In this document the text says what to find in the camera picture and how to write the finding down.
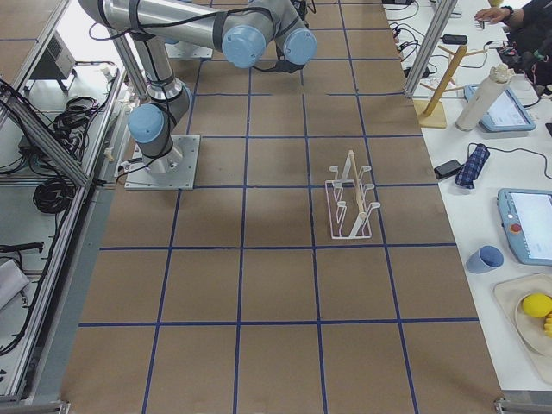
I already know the blue teach pendant near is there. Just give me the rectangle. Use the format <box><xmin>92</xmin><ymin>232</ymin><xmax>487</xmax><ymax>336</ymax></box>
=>
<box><xmin>497</xmin><ymin>188</ymin><xmax>551</xmax><ymax>266</ymax></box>

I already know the wooden mug tree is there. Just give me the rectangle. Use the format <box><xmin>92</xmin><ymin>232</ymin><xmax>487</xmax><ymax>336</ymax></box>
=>
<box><xmin>413</xmin><ymin>45</ymin><xmax>486</xmax><ymax>129</ymax></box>

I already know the blue teach pendant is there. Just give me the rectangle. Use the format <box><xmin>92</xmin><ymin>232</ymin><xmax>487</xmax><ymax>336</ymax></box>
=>
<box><xmin>479</xmin><ymin>88</ymin><xmax>536</xmax><ymax>133</ymax></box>
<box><xmin>497</xmin><ymin>188</ymin><xmax>551</xmax><ymax>266</ymax></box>

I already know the aluminium frame post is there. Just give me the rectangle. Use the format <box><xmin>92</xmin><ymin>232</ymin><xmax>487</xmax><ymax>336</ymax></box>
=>
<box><xmin>404</xmin><ymin>0</ymin><xmax>457</xmax><ymax>98</ymax></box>

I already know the white wire cup rack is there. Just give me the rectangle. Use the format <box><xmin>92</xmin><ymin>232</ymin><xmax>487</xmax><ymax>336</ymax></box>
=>
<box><xmin>324</xmin><ymin>149</ymin><xmax>380</xmax><ymax>240</ymax></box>

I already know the black cable bundle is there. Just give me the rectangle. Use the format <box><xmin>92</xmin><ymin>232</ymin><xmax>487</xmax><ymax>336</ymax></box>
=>
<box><xmin>33</xmin><ymin>177</ymin><xmax>74</xmax><ymax>216</ymax></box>

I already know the yellow toy lemon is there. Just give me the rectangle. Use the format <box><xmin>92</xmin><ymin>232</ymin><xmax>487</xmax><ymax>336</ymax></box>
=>
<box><xmin>521</xmin><ymin>292</ymin><xmax>552</xmax><ymax>318</ymax></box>

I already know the blue teach pendant far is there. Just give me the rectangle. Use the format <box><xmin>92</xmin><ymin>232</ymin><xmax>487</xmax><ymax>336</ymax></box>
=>
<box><xmin>479</xmin><ymin>88</ymin><xmax>536</xmax><ymax>133</ymax></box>

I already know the beige bowl on desk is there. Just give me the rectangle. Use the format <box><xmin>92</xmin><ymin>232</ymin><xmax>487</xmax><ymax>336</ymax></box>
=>
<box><xmin>514</xmin><ymin>294</ymin><xmax>551</xmax><ymax>357</ymax></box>

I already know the person hand at desk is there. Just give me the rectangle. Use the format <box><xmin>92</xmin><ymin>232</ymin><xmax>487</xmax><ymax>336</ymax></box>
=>
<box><xmin>474</xmin><ymin>7</ymin><xmax>510</xmax><ymax>24</ymax></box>

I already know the white cylindrical bottle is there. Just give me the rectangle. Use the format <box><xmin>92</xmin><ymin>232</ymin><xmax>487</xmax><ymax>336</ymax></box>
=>
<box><xmin>455</xmin><ymin>63</ymin><xmax>515</xmax><ymax>131</ymax></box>

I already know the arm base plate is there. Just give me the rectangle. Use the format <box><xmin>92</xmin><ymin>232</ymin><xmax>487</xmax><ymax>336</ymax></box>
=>
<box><xmin>165</xmin><ymin>40</ymin><xmax>213</xmax><ymax>60</ymax></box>
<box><xmin>124</xmin><ymin>135</ymin><xmax>200</xmax><ymax>191</ymax></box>

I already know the plaid folded umbrella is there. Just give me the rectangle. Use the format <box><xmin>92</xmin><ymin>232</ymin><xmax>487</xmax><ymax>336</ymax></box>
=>
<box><xmin>455</xmin><ymin>144</ymin><xmax>490</xmax><ymax>190</ymax></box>

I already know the black box on desk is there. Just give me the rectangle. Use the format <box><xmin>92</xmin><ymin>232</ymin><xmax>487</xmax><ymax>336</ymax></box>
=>
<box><xmin>442</xmin><ymin>34</ymin><xmax>468</xmax><ymax>45</ymax></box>

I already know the beige tray on desk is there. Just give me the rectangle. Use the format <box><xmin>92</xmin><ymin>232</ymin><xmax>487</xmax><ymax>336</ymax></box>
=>
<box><xmin>493</xmin><ymin>273</ymin><xmax>551</xmax><ymax>385</ymax></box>

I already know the blue-grey cup on desk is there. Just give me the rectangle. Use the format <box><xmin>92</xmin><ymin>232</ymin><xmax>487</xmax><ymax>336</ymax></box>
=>
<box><xmin>466</xmin><ymin>245</ymin><xmax>504</xmax><ymax>274</ymax></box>

